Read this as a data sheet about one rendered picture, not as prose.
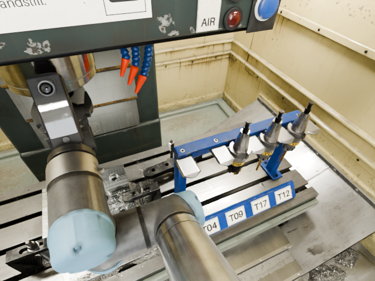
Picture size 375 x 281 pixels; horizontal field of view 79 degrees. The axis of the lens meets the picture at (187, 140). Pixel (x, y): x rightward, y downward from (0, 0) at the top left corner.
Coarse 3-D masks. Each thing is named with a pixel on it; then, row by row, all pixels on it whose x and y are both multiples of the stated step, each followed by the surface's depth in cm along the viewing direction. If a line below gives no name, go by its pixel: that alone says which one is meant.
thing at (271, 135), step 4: (272, 120) 65; (272, 124) 65; (276, 124) 64; (280, 124) 64; (268, 128) 66; (272, 128) 65; (276, 128) 64; (280, 128) 65; (268, 132) 66; (272, 132) 65; (276, 132) 65; (264, 136) 69; (268, 136) 67; (272, 136) 66; (276, 136) 66; (268, 140) 68; (272, 140) 67; (276, 140) 68
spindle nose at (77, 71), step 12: (48, 60) 34; (60, 60) 36; (72, 60) 37; (84, 60) 39; (0, 72) 36; (12, 72) 35; (24, 72) 35; (36, 72) 35; (48, 72) 36; (60, 72) 37; (72, 72) 38; (84, 72) 40; (12, 84) 37; (24, 84) 36; (72, 84) 39; (84, 84) 41
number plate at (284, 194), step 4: (284, 188) 88; (288, 188) 89; (276, 192) 87; (280, 192) 88; (284, 192) 88; (288, 192) 89; (276, 196) 87; (280, 196) 88; (284, 196) 88; (288, 196) 89; (276, 200) 87; (280, 200) 88; (284, 200) 89
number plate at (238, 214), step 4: (236, 208) 82; (240, 208) 82; (228, 212) 80; (232, 212) 81; (236, 212) 82; (240, 212) 82; (244, 212) 83; (228, 216) 81; (232, 216) 81; (236, 216) 82; (240, 216) 82; (244, 216) 83; (228, 220) 81; (232, 220) 81; (236, 220) 82; (240, 220) 82; (228, 224) 81; (232, 224) 81
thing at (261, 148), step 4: (252, 136) 70; (252, 140) 69; (256, 140) 69; (252, 144) 68; (256, 144) 68; (260, 144) 68; (252, 148) 67; (256, 148) 67; (260, 148) 67; (264, 148) 67; (252, 152) 66; (256, 152) 66; (260, 152) 66
